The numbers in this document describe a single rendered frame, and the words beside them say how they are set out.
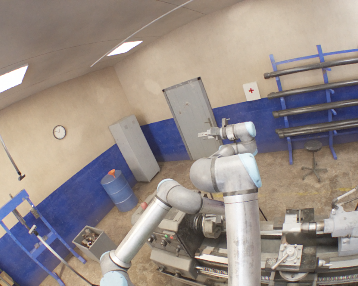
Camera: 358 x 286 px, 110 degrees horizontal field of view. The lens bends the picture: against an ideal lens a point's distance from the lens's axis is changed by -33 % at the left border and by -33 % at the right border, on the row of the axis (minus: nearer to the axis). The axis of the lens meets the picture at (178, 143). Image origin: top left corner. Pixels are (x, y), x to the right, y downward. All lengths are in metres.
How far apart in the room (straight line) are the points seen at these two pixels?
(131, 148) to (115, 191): 1.23
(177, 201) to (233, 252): 0.42
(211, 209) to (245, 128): 0.49
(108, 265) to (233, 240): 0.77
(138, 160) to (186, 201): 4.10
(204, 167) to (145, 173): 4.53
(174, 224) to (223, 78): 3.30
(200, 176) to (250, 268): 0.34
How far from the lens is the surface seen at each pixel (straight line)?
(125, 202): 4.47
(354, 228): 1.61
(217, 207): 1.02
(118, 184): 4.27
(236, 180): 0.56
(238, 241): 0.59
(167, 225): 1.64
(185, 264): 1.95
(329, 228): 1.58
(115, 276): 1.05
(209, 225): 1.64
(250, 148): 1.13
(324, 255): 1.78
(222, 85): 4.19
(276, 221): 1.93
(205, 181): 0.60
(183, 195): 0.90
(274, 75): 3.62
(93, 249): 3.41
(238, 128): 1.09
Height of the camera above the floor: 2.39
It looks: 20 degrees down
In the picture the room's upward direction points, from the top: 23 degrees counter-clockwise
